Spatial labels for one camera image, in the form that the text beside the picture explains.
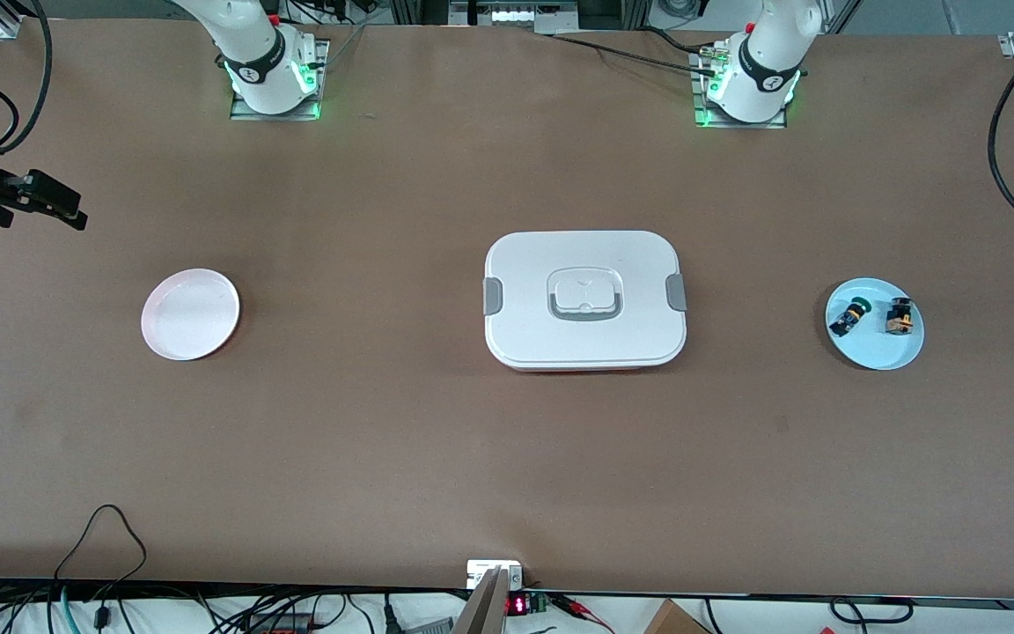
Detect light blue round plate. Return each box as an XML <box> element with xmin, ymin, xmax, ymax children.
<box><xmin>825</xmin><ymin>277</ymin><xmax>925</xmax><ymax>371</ymax></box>

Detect white mount bracket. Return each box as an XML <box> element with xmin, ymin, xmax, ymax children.
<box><xmin>467</xmin><ymin>560</ymin><xmax>524</xmax><ymax>589</ymax></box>

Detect white lidded lunch box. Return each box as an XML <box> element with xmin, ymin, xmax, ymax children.
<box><xmin>482</xmin><ymin>231</ymin><xmax>688</xmax><ymax>372</ymax></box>

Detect brown cardboard box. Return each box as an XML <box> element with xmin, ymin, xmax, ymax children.
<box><xmin>643</xmin><ymin>601</ymin><xmax>710</xmax><ymax>634</ymax></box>

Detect aluminium camera mount profile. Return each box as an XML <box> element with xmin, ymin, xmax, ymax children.
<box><xmin>454</xmin><ymin>568</ymin><xmax>508</xmax><ymax>634</ymax></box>

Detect black base power cable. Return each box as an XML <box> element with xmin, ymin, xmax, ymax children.
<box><xmin>549</xmin><ymin>33</ymin><xmax>724</xmax><ymax>76</ymax></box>

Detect black flat looped cable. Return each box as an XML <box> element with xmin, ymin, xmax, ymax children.
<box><xmin>829</xmin><ymin>597</ymin><xmax>915</xmax><ymax>624</ymax></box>

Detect red alligator clip leads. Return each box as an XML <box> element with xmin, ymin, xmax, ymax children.
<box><xmin>558</xmin><ymin>597</ymin><xmax>615</xmax><ymax>631</ymax></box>

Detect thin black looped cable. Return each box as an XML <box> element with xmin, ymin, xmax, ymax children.
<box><xmin>54</xmin><ymin>504</ymin><xmax>149</xmax><ymax>608</ymax></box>

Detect green push-button switch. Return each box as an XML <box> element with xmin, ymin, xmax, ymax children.
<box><xmin>828</xmin><ymin>299</ymin><xmax>873</xmax><ymax>338</ymax></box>

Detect pink round plate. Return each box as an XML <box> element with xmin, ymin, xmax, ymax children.
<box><xmin>141</xmin><ymin>269</ymin><xmax>241</xmax><ymax>362</ymax></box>

